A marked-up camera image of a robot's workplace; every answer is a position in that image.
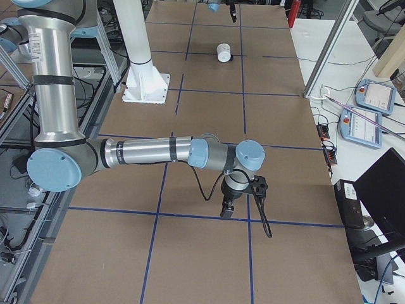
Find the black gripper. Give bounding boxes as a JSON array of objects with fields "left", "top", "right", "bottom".
[
  {"left": 220, "top": 175, "right": 252, "bottom": 219},
  {"left": 228, "top": 0, "right": 237, "bottom": 23}
]

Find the red cylinder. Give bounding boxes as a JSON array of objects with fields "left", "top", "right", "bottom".
[{"left": 287, "top": 0, "right": 301, "bottom": 29}]

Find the black box device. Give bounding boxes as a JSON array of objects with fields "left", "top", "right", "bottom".
[{"left": 334, "top": 179, "right": 365, "bottom": 229}]

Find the black laptop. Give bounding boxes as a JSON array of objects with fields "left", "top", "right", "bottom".
[{"left": 354, "top": 148, "right": 404, "bottom": 239}]

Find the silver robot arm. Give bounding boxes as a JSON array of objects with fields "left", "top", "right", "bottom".
[
  {"left": 201, "top": 0, "right": 237, "bottom": 23},
  {"left": 16, "top": 1, "right": 268, "bottom": 219}
]

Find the blue teach pendant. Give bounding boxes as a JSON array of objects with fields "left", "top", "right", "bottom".
[
  {"left": 355, "top": 79, "right": 396, "bottom": 115},
  {"left": 339, "top": 109, "right": 382, "bottom": 149}
]

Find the near blue teach pendant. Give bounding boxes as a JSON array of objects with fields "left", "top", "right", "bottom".
[{"left": 339, "top": 109, "right": 382, "bottom": 149}]

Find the white pillar with base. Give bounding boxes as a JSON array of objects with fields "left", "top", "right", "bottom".
[{"left": 113, "top": 0, "right": 170, "bottom": 105}]

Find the aluminium frame post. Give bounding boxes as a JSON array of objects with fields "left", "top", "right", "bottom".
[{"left": 303, "top": 0, "right": 359, "bottom": 98}]

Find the orange circuit board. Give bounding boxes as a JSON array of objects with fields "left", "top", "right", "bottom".
[
  {"left": 323, "top": 146, "right": 337, "bottom": 166},
  {"left": 316, "top": 123, "right": 330, "bottom": 140}
]

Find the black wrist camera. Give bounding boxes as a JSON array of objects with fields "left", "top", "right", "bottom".
[{"left": 252, "top": 175, "right": 268, "bottom": 200}]

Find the far blue teach pendant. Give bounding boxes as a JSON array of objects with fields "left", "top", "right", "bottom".
[{"left": 355, "top": 79, "right": 396, "bottom": 115}]

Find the white smiley mug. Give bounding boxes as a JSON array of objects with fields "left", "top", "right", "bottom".
[{"left": 216, "top": 43, "right": 234, "bottom": 63}]

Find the wooden beam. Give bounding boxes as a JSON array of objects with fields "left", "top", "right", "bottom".
[{"left": 373, "top": 26, "right": 405, "bottom": 78}]

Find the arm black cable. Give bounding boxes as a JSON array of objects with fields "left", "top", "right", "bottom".
[{"left": 191, "top": 164, "right": 273, "bottom": 239}]

